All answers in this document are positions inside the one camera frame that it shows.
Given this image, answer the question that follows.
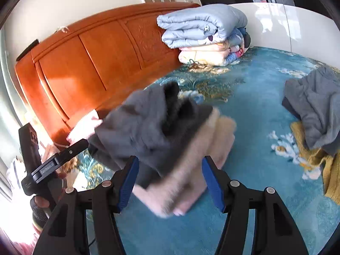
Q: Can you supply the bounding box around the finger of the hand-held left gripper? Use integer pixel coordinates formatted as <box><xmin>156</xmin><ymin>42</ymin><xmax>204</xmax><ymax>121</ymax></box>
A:
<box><xmin>56</xmin><ymin>139</ymin><xmax>89</xmax><ymax>165</ymax></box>

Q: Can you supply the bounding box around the blue floral folded quilt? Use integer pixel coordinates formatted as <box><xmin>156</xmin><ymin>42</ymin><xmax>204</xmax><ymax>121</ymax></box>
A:
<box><xmin>210</xmin><ymin>27</ymin><xmax>246</xmax><ymax>59</ymax></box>

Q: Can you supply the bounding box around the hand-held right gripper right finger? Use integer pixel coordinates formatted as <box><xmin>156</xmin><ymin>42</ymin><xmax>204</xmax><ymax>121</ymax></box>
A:
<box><xmin>202</xmin><ymin>155</ymin><xmax>310</xmax><ymax>255</ymax></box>

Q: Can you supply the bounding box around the cream pink folded quilt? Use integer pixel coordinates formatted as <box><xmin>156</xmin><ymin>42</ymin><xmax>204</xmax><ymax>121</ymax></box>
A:
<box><xmin>178</xmin><ymin>42</ymin><xmax>245</xmax><ymax>66</ymax></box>

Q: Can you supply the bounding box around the beige fluffy garment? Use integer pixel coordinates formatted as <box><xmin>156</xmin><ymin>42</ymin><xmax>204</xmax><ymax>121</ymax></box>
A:
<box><xmin>132</xmin><ymin>108</ymin><xmax>237</xmax><ymax>218</ymax></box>

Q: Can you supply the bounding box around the dark grey fleece-lined garment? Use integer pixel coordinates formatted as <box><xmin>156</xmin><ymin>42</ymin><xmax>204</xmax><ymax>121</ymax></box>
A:
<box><xmin>88</xmin><ymin>82</ymin><xmax>214</xmax><ymax>189</ymax></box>

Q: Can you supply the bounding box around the light blue folded quilt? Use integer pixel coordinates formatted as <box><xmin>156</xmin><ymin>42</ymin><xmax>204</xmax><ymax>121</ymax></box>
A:
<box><xmin>157</xmin><ymin>4</ymin><xmax>248</xmax><ymax>49</ymax></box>

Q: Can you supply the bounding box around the dark mesh-topped object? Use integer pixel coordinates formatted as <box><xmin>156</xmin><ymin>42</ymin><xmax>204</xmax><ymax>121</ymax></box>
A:
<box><xmin>30</xmin><ymin>197</ymin><xmax>51</xmax><ymax>233</ymax></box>

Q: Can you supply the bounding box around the yellow knit sweater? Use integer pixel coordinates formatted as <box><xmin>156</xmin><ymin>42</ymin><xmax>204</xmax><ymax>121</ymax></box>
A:
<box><xmin>289</xmin><ymin>121</ymin><xmax>340</xmax><ymax>205</ymax></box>

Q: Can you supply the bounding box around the white and black wardrobe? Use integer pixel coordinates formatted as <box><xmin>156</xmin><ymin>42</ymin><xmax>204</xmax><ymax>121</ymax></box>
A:
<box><xmin>190</xmin><ymin>0</ymin><xmax>340</xmax><ymax>68</ymax></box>

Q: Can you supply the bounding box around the person's left hand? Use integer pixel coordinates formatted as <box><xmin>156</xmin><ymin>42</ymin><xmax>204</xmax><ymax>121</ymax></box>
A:
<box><xmin>34</xmin><ymin>172</ymin><xmax>67</xmax><ymax>209</ymax></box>

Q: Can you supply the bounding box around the orange wooden headboard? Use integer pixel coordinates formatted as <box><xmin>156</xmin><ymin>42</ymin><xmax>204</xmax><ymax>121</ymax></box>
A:
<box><xmin>14</xmin><ymin>2</ymin><xmax>201</xmax><ymax>146</ymax></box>

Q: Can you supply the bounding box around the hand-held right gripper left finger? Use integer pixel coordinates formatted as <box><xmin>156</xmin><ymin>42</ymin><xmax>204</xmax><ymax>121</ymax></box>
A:
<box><xmin>32</xmin><ymin>155</ymin><xmax>139</xmax><ymax>255</ymax></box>

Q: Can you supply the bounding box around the light grey sweatshirt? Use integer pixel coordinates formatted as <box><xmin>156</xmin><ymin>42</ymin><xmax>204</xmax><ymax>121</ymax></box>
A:
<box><xmin>282</xmin><ymin>66</ymin><xmax>340</xmax><ymax>157</ymax></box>

